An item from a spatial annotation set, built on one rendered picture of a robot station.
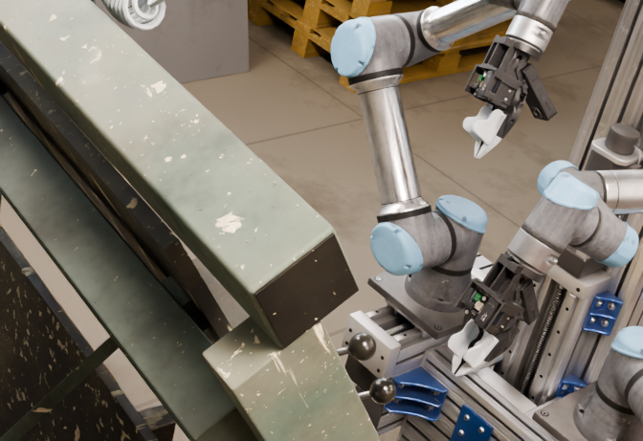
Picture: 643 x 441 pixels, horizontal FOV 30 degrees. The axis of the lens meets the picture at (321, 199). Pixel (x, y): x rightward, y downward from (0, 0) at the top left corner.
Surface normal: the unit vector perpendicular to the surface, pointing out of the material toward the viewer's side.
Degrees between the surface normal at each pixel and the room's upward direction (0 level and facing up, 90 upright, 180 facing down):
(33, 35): 34
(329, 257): 90
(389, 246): 96
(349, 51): 84
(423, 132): 0
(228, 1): 72
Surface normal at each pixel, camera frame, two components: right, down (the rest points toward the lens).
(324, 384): 0.57, 0.52
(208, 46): 0.67, 0.22
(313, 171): 0.21, -0.84
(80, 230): -0.27, -0.62
